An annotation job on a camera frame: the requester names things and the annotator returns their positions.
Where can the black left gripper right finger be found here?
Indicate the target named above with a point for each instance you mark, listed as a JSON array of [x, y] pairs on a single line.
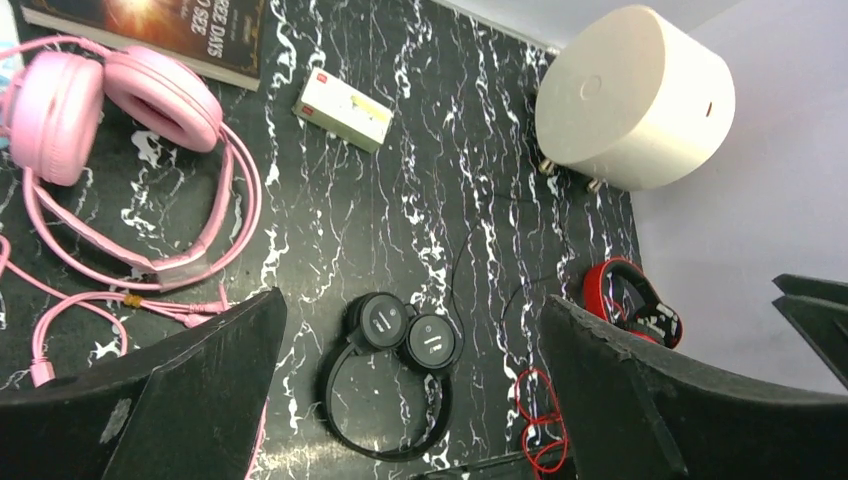
[[636, 410]]

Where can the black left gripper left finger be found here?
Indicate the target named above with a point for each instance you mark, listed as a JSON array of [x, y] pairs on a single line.
[[187, 407]]

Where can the red and black headphones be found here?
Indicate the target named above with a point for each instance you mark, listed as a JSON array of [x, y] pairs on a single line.
[[649, 318]]

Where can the pink over-ear headphones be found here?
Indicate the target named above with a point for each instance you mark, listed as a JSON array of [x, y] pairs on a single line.
[[145, 193]]

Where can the white cylindrical container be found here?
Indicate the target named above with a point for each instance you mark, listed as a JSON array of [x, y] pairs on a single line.
[[634, 101]]

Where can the small white cardboard box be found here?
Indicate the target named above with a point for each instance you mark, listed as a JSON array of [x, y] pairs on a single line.
[[341, 109]]

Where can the dark paperback book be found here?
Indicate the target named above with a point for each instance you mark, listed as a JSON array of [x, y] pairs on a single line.
[[217, 39]]

